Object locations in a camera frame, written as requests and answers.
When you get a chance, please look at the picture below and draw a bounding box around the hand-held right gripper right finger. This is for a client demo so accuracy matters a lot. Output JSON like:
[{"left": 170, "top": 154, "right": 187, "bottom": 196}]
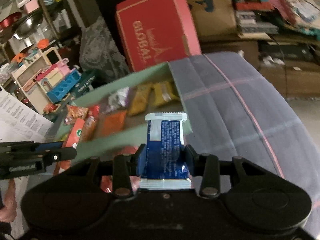
[{"left": 184, "top": 144, "right": 253, "bottom": 199}]

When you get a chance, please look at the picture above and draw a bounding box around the metal bowl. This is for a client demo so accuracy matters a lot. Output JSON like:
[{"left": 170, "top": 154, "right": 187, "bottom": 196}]
[{"left": 12, "top": 12, "right": 43, "bottom": 40}]

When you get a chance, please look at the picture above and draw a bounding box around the red snack packet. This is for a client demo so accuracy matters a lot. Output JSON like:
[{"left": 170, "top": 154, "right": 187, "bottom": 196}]
[{"left": 89, "top": 105, "right": 101, "bottom": 121}]

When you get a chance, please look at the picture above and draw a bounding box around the fries print snack packet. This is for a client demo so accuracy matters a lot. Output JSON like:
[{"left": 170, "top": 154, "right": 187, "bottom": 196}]
[{"left": 65, "top": 105, "right": 89, "bottom": 126}]

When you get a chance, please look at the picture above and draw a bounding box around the yellow snack packet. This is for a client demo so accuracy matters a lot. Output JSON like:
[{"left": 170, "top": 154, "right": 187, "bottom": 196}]
[
  {"left": 152, "top": 81, "right": 180, "bottom": 106},
  {"left": 128, "top": 83, "right": 152, "bottom": 117}
]

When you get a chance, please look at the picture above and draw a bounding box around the orange packet green mark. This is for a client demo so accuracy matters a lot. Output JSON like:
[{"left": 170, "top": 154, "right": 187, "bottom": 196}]
[{"left": 62, "top": 119, "right": 86, "bottom": 151}]

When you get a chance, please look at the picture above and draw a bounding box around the plain orange snack packet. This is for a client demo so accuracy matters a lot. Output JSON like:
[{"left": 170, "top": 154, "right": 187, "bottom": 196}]
[{"left": 101, "top": 111, "right": 127, "bottom": 137}]

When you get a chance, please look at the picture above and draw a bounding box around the white instruction sheet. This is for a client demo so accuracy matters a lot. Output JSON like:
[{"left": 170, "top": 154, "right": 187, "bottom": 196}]
[{"left": 0, "top": 89, "right": 55, "bottom": 143}]

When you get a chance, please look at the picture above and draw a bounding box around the grey plaid blanket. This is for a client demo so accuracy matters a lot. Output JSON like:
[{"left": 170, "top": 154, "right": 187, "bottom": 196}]
[{"left": 169, "top": 52, "right": 320, "bottom": 233}]

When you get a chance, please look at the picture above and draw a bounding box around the cream toy kitchen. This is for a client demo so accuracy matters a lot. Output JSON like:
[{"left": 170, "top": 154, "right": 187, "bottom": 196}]
[{"left": 11, "top": 46, "right": 60, "bottom": 114}]

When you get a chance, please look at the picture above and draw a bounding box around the person's left hand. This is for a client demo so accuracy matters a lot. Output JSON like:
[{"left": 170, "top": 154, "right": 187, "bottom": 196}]
[{"left": 0, "top": 180, "right": 18, "bottom": 223}]

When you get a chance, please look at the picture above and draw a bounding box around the green cardboard box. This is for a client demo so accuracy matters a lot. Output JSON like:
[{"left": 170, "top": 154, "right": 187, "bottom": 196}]
[{"left": 53, "top": 61, "right": 193, "bottom": 167}]

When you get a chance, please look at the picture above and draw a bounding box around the silver packet purple edge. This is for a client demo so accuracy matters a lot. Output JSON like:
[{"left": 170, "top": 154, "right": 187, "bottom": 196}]
[{"left": 105, "top": 87, "right": 129, "bottom": 113}]

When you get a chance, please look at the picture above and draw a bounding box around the clear biscuit packet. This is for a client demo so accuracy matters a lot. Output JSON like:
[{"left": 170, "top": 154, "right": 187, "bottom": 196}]
[{"left": 81, "top": 116, "right": 97, "bottom": 142}]

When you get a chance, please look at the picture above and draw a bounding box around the blue white snack packet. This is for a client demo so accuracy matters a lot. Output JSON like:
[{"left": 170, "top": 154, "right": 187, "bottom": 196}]
[{"left": 138, "top": 112, "right": 192, "bottom": 190}]

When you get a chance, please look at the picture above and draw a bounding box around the brown low shelf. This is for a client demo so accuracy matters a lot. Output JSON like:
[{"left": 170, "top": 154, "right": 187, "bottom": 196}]
[{"left": 201, "top": 31, "right": 320, "bottom": 100}]

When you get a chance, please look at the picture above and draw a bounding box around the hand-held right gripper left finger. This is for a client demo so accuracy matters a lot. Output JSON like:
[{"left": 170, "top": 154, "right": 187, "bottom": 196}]
[{"left": 80, "top": 144, "right": 148, "bottom": 198}]

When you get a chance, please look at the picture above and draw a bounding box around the blue toy rack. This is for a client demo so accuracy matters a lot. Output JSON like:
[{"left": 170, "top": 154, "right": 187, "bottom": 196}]
[{"left": 47, "top": 69, "right": 82, "bottom": 103}]

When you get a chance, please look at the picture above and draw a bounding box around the red cardboard box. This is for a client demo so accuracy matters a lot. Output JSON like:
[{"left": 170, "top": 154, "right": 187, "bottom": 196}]
[{"left": 115, "top": 0, "right": 202, "bottom": 72}]

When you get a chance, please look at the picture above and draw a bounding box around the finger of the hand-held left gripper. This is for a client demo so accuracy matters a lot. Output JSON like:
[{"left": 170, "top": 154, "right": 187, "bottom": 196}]
[
  {"left": 0, "top": 141, "right": 65, "bottom": 154},
  {"left": 43, "top": 147, "right": 77, "bottom": 167}
]

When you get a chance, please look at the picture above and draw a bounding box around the bear print cardboard box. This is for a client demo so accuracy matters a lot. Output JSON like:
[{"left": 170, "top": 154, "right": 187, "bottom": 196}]
[{"left": 185, "top": 0, "right": 238, "bottom": 38}]

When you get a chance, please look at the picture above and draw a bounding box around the grey floral cushion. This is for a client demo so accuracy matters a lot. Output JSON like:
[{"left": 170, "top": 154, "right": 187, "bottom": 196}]
[{"left": 79, "top": 17, "right": 130, "bottom": 83}]

